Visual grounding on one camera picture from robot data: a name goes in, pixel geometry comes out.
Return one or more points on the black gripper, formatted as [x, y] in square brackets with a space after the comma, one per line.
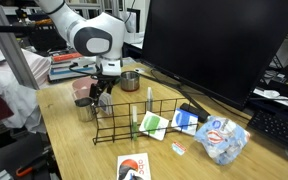
[103, 80]

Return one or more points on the small white blue book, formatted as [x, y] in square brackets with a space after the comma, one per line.
[105, 103]

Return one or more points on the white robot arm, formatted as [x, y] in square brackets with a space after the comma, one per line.
[101, 36]

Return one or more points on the thin white upright book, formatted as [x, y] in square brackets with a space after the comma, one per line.
[149, 104]

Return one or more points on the white green book in rack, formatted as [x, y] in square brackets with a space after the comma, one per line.
[134, 122]

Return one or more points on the white green square book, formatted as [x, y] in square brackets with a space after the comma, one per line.
[154, 126]

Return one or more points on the red black abc book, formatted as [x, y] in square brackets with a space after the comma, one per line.
[133, 167]

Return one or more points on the white blue square book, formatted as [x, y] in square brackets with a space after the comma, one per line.
[184, 121]

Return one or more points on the pink bowl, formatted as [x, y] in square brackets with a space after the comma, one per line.
[82, 86]

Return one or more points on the brown metal tin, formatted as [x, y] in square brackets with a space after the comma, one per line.
[130, 81]

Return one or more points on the stack of books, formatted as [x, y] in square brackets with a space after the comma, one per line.
[71, 65]

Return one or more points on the small red white sticker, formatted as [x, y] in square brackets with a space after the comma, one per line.
[178, 148]

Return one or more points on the white cloth pile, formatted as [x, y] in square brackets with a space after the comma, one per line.
[22, 100]

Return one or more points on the black monitor stand base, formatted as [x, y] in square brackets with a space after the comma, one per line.
[202, 114]

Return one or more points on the large black monitor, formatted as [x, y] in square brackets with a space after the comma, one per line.
[219, 47]

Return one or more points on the blue white plastic bag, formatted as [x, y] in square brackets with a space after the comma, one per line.
[222, 139]

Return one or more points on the black keyboard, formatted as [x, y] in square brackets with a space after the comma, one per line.
[271, 125]

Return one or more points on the silver cup with handle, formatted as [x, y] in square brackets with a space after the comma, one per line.
[85, 109]

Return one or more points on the black wire rack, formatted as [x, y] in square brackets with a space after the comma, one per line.
[118, 125]

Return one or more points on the orange handled tool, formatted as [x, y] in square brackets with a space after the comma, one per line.
[33, 166]

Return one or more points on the grey metal frame post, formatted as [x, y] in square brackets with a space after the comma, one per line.
[14, 56]

